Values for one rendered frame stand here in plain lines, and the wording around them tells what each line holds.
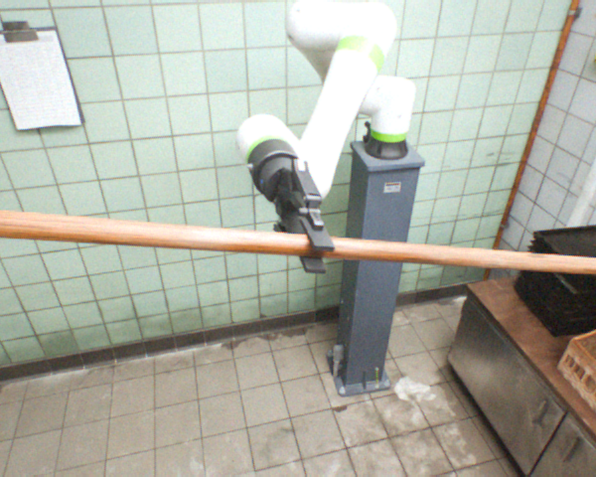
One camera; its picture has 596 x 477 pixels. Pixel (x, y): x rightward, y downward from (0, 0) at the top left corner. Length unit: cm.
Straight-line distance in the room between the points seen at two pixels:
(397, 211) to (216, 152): 76
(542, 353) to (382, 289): 61
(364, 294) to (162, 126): 103
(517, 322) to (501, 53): 112
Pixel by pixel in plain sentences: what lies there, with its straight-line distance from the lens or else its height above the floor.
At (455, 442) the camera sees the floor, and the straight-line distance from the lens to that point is 228.
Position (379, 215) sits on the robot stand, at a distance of 166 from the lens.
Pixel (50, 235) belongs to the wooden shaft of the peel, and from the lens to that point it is 56.
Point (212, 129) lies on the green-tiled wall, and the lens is 186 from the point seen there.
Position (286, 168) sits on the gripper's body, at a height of 154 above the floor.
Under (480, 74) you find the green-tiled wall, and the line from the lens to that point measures 221.
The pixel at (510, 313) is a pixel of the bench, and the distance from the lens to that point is 202.
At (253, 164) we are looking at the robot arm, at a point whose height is 152.
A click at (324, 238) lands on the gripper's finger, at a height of 152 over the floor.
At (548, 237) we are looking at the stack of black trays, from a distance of 198.
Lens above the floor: 187
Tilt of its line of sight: 35 degrees down
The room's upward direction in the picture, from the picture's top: straight up
